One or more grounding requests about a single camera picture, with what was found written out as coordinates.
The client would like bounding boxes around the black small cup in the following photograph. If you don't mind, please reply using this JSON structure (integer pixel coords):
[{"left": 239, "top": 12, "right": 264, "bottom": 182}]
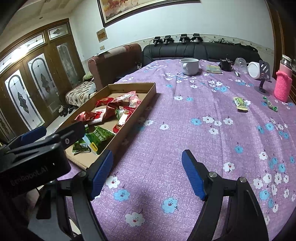
[{"left": 219, "top": 58, "right": 233, "bottom": 72}]

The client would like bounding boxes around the pink white snack bag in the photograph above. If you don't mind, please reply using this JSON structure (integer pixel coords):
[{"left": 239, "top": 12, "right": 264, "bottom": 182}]
[{"left": 112, "top": 91, "right": 142, "bottom": 108}]

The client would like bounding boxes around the black leather sofa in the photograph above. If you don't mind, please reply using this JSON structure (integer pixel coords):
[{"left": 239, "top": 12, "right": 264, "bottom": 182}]
[{"left": 142, "top": 42, "right": 262, "bottom": 66}]

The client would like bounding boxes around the cardboard tray box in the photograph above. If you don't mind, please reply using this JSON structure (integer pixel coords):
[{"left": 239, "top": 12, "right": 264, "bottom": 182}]
[{"left": 57, "top": 82, "right": 156, "bottom": 170}]

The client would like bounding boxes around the small green snack packet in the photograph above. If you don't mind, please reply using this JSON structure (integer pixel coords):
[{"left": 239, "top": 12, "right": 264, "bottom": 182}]
[{"left": 233, "top": 96, "right": 248, "bottom": 112}]

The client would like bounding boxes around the red white snack packet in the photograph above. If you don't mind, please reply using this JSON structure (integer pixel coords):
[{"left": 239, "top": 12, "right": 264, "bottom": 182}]
[{"left": 113, "top": 108, "right": 133, "bottom": 133}]

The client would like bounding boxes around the brown armchair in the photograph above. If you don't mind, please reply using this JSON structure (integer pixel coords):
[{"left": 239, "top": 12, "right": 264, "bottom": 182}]
[{"left": 65, "top": 43, "right": 143, "bottom": 107}]

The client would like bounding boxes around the purple floral tablecloth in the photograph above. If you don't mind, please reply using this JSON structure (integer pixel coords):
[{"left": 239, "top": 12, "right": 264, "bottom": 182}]
[{"left": 92, "top": 60, "right": 295, "bottom": 240}]

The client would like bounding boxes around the green candy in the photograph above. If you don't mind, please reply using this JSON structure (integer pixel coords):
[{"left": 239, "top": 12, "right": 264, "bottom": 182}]
[{"left": 262, "top": 95, "right": 278, "bottom": 112}]

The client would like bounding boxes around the white mug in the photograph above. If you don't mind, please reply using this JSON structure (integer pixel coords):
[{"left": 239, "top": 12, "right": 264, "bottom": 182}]
[{"left": 180, "top": 58, "right": 200, "bottom": 76}]

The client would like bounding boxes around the pink knitted bottle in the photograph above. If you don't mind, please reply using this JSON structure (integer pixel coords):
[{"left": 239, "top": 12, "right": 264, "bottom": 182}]
[{"left": 273, "top": 54, "right": 292, "bottom": 102}]

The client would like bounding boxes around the green snack bag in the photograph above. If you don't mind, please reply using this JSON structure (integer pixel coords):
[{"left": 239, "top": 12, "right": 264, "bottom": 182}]
[{"left": 72, "top": 125, "right": 115, "bottom": 155}]

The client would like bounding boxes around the framed wall painting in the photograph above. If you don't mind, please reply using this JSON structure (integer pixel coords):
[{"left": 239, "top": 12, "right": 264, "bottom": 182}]
[{"left": 97, "top": 0, "right": 201, "bottom": 27}]

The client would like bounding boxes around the wooden glass door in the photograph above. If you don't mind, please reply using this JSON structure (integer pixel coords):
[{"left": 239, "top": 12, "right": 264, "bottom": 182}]
[{"left": 1, "top": 19, "right": 85, "bottom": 141}]

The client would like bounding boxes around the small booklet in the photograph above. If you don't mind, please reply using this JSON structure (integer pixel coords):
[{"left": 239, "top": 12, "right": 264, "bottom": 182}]
[{"left": 206, "top": 65, "right": 222, "bottom": 74}]

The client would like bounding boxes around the black phone stand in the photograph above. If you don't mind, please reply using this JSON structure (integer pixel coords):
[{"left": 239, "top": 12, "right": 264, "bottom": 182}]
[{"left": 254, "top": 60, "right": 271, "bottom": 96}]

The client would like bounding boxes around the white round container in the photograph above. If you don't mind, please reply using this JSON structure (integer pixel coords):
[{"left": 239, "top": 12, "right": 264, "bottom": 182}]
[{"left": 247, "top": 62, "right": 260, "bottom": 79}]

